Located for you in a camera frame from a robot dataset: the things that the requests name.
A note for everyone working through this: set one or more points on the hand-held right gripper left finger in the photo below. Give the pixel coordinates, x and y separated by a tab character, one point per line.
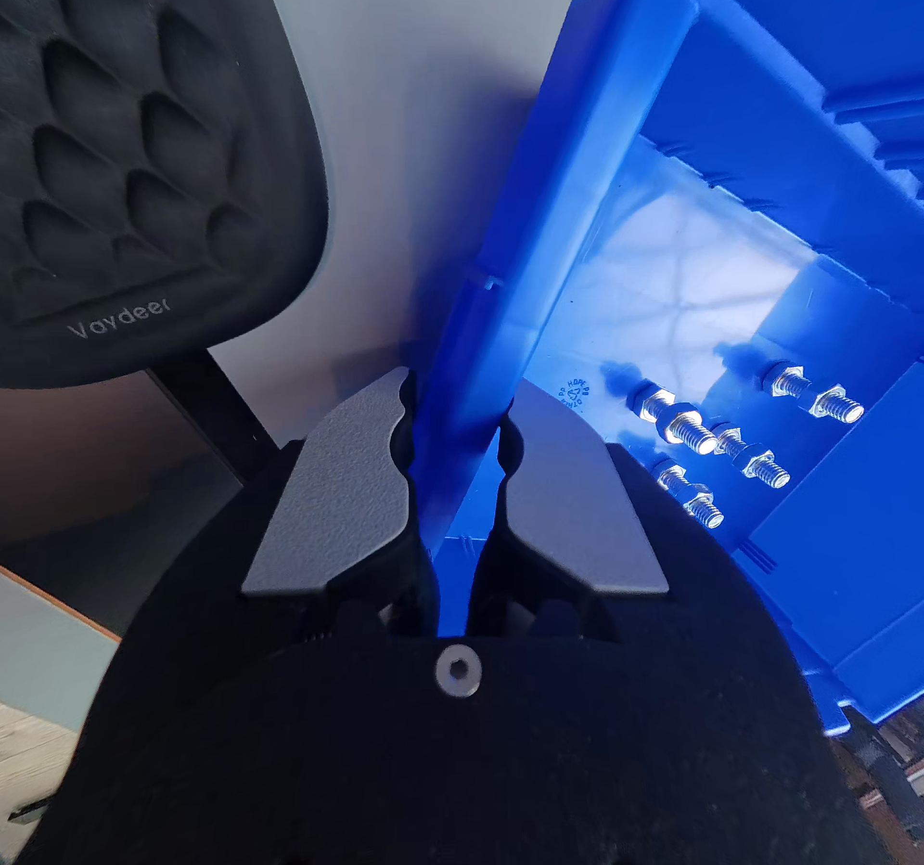
339	504

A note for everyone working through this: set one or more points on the black honeycomb wrist pad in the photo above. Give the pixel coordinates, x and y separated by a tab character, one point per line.
180	266

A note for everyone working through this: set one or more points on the blue plastic bin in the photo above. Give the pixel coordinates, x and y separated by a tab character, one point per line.
650	121

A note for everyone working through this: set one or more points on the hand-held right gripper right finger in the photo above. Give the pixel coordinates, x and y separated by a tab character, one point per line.
570	511

